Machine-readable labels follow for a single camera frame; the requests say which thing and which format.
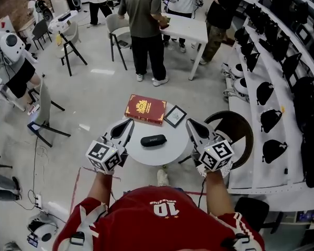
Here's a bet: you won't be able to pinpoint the white speckled seat cushion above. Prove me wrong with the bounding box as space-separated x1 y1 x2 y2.
204 157 235 179

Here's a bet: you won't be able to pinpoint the round white side table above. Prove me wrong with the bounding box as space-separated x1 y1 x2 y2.
104 101 194 167

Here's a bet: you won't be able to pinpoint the white chair black legs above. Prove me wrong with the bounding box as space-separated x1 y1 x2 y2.
27 73 72 148

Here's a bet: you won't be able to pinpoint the white metal shelving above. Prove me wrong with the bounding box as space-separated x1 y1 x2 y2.
221 0 314 214

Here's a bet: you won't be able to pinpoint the white dome backpack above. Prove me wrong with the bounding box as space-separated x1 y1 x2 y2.
0 31 26 64
222 63 245 78
26 212 59 248
223 77 250 98

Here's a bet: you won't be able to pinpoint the black office chair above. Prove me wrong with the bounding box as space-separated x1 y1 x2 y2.
234 197 285 235

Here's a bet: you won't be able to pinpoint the grey armchair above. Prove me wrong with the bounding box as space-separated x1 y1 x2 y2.
105 13 133 71

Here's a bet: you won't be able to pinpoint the person's right forearm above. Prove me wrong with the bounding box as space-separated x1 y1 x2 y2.
205 170 235 216

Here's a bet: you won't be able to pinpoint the white rectangular table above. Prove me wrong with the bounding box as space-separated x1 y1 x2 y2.
159 12 209 81

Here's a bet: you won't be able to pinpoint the grey shoulder strap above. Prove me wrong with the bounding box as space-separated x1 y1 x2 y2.
221 233 257 251
59 202 108 251

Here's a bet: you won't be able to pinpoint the black floor cable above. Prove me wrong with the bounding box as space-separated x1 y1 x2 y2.
14 136 47 211

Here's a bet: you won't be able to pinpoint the beige chair black legs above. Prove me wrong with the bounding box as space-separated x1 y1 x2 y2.
56 21 88 77

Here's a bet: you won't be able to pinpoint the red hardcover book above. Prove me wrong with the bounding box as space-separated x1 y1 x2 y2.
124 94 167 126

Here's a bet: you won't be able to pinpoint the dark grey chair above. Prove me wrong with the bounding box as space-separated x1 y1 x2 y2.
31 19 53 51

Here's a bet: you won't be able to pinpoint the person's white shoe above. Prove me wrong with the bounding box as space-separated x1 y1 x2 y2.
156 168 170 187

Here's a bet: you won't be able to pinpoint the person's red jersey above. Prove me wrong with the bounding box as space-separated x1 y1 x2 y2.
52 186 266 251

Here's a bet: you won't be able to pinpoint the person's left forearm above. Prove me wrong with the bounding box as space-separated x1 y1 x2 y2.
86 172 113 211

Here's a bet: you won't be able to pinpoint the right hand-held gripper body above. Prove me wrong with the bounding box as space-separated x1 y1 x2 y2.
190 132 235 172

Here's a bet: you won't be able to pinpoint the black picture frame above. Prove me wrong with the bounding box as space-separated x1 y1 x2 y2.
163 105 188 129

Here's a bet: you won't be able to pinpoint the brown wicker chair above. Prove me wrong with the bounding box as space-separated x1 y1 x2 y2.
177 110 254 170

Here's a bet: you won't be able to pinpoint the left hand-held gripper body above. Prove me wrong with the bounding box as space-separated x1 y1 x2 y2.
85 136 129 176

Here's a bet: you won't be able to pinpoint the black glasses case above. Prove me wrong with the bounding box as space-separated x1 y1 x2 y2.
140 134 168 148

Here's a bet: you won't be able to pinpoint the white cluttered table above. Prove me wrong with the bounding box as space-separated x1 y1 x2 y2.
47 10 79 34

